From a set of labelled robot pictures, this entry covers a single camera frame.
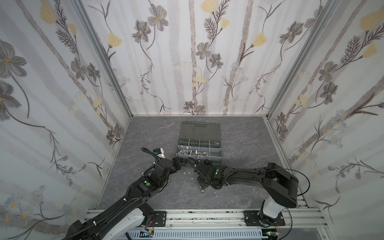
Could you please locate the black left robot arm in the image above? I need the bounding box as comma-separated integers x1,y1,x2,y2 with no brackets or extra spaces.
64,148,181,240

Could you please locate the grey plastic organizer box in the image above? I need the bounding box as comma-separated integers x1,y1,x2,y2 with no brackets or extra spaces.
176,121,222,166

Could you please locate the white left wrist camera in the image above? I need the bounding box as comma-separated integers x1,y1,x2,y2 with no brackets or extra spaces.
153,148,166,159

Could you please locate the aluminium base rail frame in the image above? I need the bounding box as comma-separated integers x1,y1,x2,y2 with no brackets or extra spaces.
83,209,334,240

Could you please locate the white perforated cable duct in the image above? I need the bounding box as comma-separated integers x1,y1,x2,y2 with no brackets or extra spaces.
127,229,269,240

